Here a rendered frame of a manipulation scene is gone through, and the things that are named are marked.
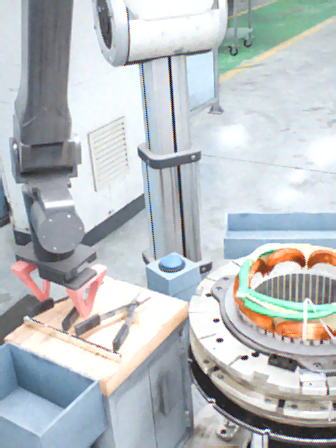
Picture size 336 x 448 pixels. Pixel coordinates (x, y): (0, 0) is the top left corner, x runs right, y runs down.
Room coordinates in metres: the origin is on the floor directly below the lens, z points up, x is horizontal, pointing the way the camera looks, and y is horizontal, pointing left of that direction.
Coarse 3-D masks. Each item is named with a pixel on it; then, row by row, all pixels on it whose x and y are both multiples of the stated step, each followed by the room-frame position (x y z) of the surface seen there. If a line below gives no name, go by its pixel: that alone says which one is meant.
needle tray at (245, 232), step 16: (240, 224) 1.05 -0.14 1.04; (256, 224) 1.04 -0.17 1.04; (272, 224) 1.04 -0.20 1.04; (288, 224) 1.03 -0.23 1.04; (304, 224) 1.03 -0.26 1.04; (320, 224) 1.02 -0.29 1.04; (224, 240) 0.95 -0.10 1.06; (240, 240) 0.94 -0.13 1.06; (256, 240) 0.94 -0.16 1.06; (272, 240) 0.93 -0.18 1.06; (288, 240) 0.93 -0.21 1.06; (304, 240) 0.93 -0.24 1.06; (320, 240) 0.92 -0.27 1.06; (224, 256) 0.95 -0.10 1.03; (240, 256) 0.94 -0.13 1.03
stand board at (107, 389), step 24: (120, 288) 0.81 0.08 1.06; (48, 312) 0.76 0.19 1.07; (96, 312) 0.75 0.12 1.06; (144, 312) 0.74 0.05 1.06; (168, 312) 0.73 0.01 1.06; (24, 336) 0.70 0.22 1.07; (48, 336) 0.70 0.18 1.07; (96, 336) 0.69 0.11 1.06; (144, 336) 0.68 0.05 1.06; (72, 360) 0.64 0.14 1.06; (96, 360) 0.64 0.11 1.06; (120, 384) 0.61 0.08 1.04
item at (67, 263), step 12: (36, 240) 0.72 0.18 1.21; (24, 252) 0.74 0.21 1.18; (36, 252) 0.72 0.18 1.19; (48, 252) 0.71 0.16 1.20; (72, 252) 0.73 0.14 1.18; (84, 252) 0.73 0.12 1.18; (96, 252) 0.73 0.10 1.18; (36, 264) 0.72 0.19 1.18; (48, 264) 0.71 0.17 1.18; (60, 264) 0.70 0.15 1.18; (72, 264) 0.70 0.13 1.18; (72, 276) 0.69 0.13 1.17
